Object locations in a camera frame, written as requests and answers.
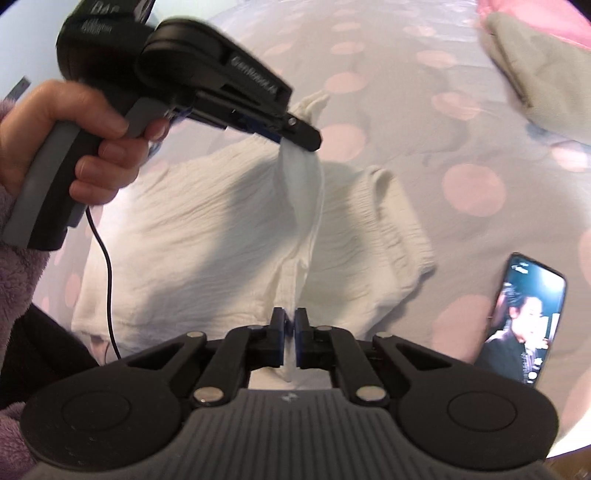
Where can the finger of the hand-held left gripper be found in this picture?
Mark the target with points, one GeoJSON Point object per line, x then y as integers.
{"type": "Point", "coordinates": [300, 134]}

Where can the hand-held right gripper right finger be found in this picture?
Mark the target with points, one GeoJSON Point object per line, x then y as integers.
{"type": "Point", "coordinates": [302, 339]}

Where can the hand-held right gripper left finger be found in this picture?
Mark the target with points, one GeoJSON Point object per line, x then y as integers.
{"type": "Point", "coordinates": [279, 337]}

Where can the white crinkled garment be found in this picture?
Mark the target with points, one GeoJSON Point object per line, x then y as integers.
{"type": "Point", "coordinates": [207, 221]}

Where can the person's left hand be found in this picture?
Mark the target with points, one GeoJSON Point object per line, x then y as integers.
{"type": "Point", "coordinates": [69, 104]}

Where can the black smartphone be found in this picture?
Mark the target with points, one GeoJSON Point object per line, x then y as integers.
{"type": "Point", "coordinates": [526, 314]}

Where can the dark cloth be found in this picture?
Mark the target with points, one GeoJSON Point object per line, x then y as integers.
{"type": "Point", "coordinates": [41, 355]}

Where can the grey cloth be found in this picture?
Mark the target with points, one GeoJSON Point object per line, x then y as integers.
{"type": "Point", "coordinates": [540, 69]}

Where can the pink cloth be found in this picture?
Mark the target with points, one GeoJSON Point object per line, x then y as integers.
{"type": "Point", "coordinates": [554, 18]}

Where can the purple fleece robe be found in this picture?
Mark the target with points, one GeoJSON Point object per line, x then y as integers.
{"type": "Point", "coordinates": [11, 438]}

